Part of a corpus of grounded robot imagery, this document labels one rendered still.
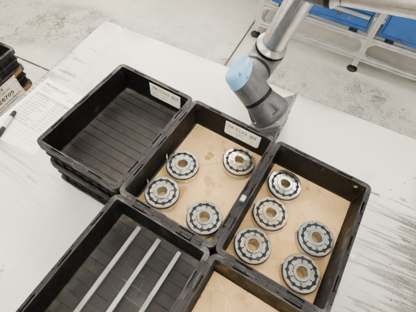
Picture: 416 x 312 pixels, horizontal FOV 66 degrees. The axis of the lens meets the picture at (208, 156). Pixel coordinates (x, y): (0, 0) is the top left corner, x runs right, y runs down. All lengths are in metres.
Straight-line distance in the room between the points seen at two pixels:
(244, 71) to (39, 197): 0.81
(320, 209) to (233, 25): 2.20
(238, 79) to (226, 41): 1.68
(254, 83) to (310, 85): 1.49
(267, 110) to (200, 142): 0.27
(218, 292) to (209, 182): 0.32
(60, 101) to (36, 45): 1.51
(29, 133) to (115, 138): 0.39
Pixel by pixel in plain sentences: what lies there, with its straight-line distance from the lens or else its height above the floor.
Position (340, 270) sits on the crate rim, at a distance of 0.90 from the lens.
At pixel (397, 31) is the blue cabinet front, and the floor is 0.40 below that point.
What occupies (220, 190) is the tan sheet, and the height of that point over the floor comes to 0.83.
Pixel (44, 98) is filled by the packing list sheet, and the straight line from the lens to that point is 1.48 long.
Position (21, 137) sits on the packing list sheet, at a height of 0.70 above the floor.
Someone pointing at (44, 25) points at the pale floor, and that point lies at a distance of 3.11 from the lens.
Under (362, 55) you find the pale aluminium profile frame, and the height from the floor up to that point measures 0.16.
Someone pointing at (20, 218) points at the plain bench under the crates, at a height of 0.70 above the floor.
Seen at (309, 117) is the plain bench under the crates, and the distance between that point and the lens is 1.42.
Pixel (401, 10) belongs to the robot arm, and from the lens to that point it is 0.84.
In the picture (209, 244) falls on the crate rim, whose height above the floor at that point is 0.93.
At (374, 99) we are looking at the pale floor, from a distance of 2.73.
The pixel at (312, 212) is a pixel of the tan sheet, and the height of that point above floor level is 0.83.
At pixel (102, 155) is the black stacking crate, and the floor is 0.83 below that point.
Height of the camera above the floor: 1.72
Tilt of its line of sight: 58 degrees down
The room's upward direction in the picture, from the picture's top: 7 degrees clockwise
